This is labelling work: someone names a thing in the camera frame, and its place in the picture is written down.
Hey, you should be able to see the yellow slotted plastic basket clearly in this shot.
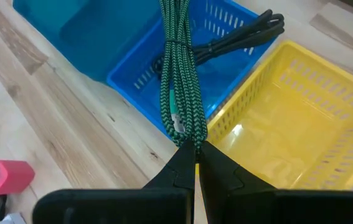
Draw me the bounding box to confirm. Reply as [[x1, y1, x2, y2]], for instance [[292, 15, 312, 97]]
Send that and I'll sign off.
[[194, 39, 353, 191]]

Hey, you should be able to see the large teal plastic bin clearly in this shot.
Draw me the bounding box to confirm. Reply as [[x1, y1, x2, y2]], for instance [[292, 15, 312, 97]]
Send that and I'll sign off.
[[12, 0, 164, 82]]

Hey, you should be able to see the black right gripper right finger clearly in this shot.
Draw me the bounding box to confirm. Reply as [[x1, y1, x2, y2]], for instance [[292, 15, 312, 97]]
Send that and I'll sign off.
[[199, 140, 353, 224]]

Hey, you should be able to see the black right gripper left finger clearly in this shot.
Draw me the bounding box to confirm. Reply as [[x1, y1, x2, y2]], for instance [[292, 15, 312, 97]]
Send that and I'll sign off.
[[32, 139, 197, 224]]

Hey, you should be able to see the black cable bundle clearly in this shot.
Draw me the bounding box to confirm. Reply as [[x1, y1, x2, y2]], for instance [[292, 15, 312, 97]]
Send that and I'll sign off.
[[153, 9, 286, 74]]

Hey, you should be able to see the blue slotted plastic basket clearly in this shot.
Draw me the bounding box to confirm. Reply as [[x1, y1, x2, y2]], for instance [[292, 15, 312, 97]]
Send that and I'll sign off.
[[106, 0, 278, 138]]

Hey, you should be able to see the green braided cable bundle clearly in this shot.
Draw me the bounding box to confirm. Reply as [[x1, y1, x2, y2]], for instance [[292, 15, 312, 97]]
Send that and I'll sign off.
[[158, 0, 209, 149]]

